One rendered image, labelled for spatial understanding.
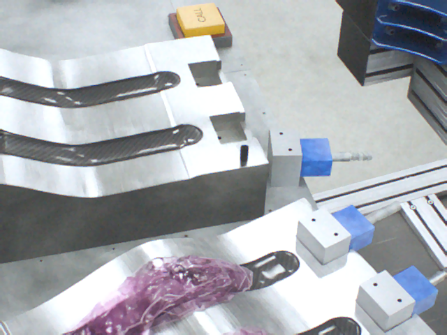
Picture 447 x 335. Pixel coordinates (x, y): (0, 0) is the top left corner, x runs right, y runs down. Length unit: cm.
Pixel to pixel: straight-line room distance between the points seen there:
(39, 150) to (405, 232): 106
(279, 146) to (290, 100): 143
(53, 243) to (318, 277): 31
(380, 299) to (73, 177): 37
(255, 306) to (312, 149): 28
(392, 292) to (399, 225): 101
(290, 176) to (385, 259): 77
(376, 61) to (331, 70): 126
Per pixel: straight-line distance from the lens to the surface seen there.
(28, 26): 144
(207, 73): 120
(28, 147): 105
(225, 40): 136
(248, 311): 92
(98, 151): 108
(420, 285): 98
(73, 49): 138
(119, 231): 107
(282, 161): 112
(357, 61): 144
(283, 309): 95
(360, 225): 102
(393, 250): 190
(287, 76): 264
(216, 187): 105
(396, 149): 245
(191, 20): 136
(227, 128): 113
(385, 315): 93
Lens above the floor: 160
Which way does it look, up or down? 44 degrees down
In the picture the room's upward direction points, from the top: 3 degrees clockwise
